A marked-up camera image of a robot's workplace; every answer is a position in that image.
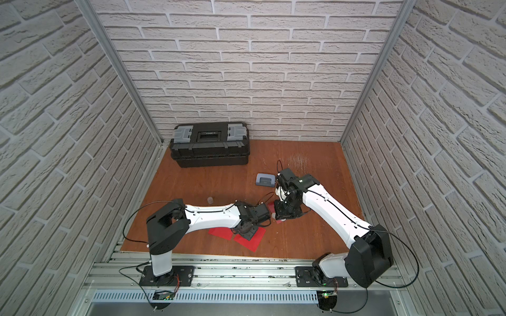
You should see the dark red envelope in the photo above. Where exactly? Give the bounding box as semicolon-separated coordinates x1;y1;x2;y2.
267;202;285;224

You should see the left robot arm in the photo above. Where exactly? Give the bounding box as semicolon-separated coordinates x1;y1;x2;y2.
146;199;271;277

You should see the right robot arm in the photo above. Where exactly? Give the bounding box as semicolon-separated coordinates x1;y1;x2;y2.
274;169;394;288

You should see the grey hole punch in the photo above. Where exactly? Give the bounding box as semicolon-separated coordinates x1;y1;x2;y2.
255;173;276;188

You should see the black plastic toolbox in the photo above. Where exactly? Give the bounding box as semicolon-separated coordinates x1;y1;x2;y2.
169;122;250;168

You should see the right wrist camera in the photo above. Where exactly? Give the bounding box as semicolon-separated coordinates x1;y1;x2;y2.
275;186;287;201

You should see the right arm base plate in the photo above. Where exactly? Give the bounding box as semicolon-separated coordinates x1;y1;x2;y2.
295;266;349;288

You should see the aluminium rail frame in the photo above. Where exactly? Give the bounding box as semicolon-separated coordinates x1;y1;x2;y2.
79;252;401;309

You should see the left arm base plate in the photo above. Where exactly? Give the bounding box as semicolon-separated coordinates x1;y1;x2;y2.
139;265;195;287

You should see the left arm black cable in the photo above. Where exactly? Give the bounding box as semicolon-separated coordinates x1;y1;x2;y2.
122;191;275;246

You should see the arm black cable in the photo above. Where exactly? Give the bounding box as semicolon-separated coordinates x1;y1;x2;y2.
275;159;420;314
122;191;275;246

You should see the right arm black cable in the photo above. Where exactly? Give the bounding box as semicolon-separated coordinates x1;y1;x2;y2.
275;159;420;314

